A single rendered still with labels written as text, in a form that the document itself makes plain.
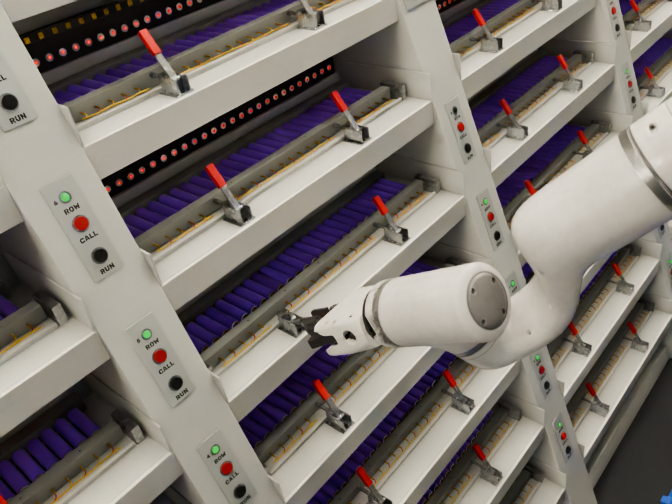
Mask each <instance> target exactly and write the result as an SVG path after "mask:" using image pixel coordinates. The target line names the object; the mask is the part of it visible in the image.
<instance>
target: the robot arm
mask: <svg viewBox="0 0 672 504"><path fill-rule="evenodd" d="M670 220H672V97H670V98H669V99H668V100H666V101H665V102H663V103H662V104H660V105H659V106H658V107H656V108H655V109H653V110H652V111H650V112H649V113H647V114H646V115H645V116H643V117H642V118H640V119H639V120H637V121H636V122H635V123H633V124H632V125H630V126H629V127H628V128H626V129H625V130H623V131H622V132H620V133H619V134H618V135H616V136H615V137H613V138H612V139H610V140H609V141H608V142H606V143H605V144H603V145H602V146H601V147H599V148H598V149H596V150H595V151H594V152H592V153H591V154H589V155H588V156H587V157H585V158H584V159H582V160H581V161H580V162H578V163H577V164H576V165H574V166H573V167H571V168H570V169H569V170H567V171H566V172H564V173H563V174H561V175H560V176H559V177H557V178H556V179H554V180H553V181H552V182H550V183H549V184H547V185H546V186H544V187H543V188H542V189H540V190H539V191H537V192H536V193H535V194H534V195H532V196H531V197H530V198H529V199H528V200H526V201H525V202H524V203H523V204H522V205H521V206H520V207H519V209H518V210H517V211H516V213H515V215H514V217H513V220H512V224H511V231H512V235H513V238H514V241H515V243H516V245H517V247H518V248H519V250H520V252H521V253H522V255H523V256H524V258H525V259H526V261H527V262H528V263H529V265H530V266H531V268H532V270H533V271H534V273H535V274H534V276H533V277H532V279H531V280H530V282H529V283H528V284H527V285H526V286H525V287H524V288H522V289H521V290H520V291H518V292H517V293H516V294H514V295H513V296H512V297H510V294H509V290H508V287H507V285H506V283H505V281H504V279H503V277H502V276H501V274H500V273H499V272H498V271H497V270H496V269H495V268H493V267H492V266H490V265H489V264H486V263H482V262H474V263H469V264H463V265H458V266H453V267H448V268H443V269H438V270H433V271H427V272H422V273H417V274H412V275H407V276H402V277H396V278H391V279H386V280H383V281H380V282H378V283H377V284H376V285H373V286H367V287H362V288H359V289H357V290H355V291H354V292H352V293H351V294H350V295H348V296H347V297H346V298H345V299H344V300H342V301H341V302H340V303H338V304H334V305H332V306H331V307H330V308H328V307H324V308H318V309H313V310H312V311H311V315H312V316H310V317H304V318H303V319H301V321H302V323H303V324H304V326H305V327H304V329H305V330H306V332H307V333H308V334H309V335H311V337H310V339H309V340H308V341H307V342H308V344H309V345H310V347H311V348H312V349H314V348H318V347H321V346H324V345H327V344H330V343H332V344H333V345H331V346H330V347H329V348H328V349H327V350H326V351H327V353H328V354H329V355H331V356H338V355H346V354H353V353H358V352H362V351H366V350H369V349H372V348H375V347H378V346H379V345H382V344H383V345H384V346H386V347H390V348H401V347H419V346H428V347H434V348H439V349H442V350H445V351H447V352H450V353H452V354H454V355H455V356H457V357H459V358H461V359H462V360H464V361H466V362H467V363H469V364H471V365H473V366H475V367H478V368H481V369H486V370H494V369H499V368H503V367H506V366H508V365H511V364H513V363H515V362H517V361H519V360H521V359H523V358H525V357H527V356H528V355H530V354H532V353H534V352H536V351H537V350H539V349H541V348H543V347H544V346H546V345H547V344H549V343H550V342H552V341H553V340H555V339H556V338H557V337H558V336H559V335H560V334H562V332H563V331H564V330H565V329H566V328H567V326H568V325H569V324H570V322H571V320H572V319H573V317H574V314H575V312H576V309H577V306H578V302H579V298H580V293H581V286H582V280H583V277H584V274H585V272H586V271H587V270H588V269H589V268H590V267H591V266H592V265H593V264H595V263H596V262H598V261H600V260H602V259H603V258H605V257H607V256H609V255H610V254H612V253H614V252H615V251H617V250H619V249H621V248H622V247H624V246H626V245H628V244H630V243H631V242H633V241H635V240H637V239H638V238H640V237H642V236H644V235H645V234H647V233H649V232H651V231H652V230H654V229H656V228H658V227H659V226H661V225H663V224H665V223H666V222H668V221H670Z"/></svg>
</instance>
